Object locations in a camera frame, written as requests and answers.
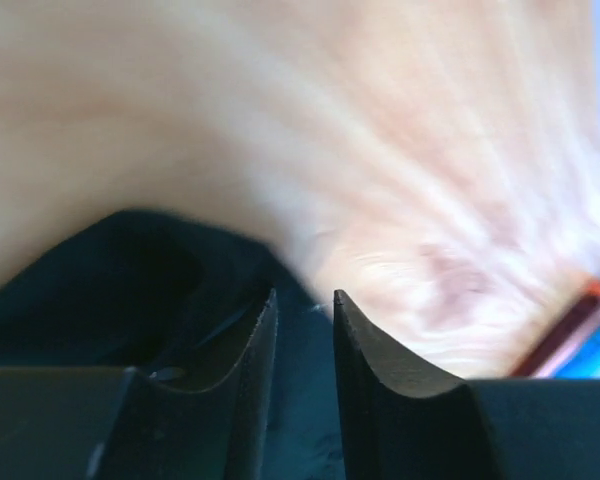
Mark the black t-shirt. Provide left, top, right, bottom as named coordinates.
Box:
left=0, top=211, right=344, bottom=479

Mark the blue folded t-shirt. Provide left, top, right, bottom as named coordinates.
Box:
left=554, top=327, right=600, bottom=379

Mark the pink folded t-shirt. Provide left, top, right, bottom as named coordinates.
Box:
left=525, top=295, right=600, bottom=378

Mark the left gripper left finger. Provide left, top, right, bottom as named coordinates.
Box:
left=0, top=290, right=278, bottom=479

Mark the dark red folded t-shirt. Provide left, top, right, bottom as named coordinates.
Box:
left=509, top=280, right=600, bottom=378

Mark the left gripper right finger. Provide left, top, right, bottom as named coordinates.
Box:
left=333, top=291, right=600, bottom=479

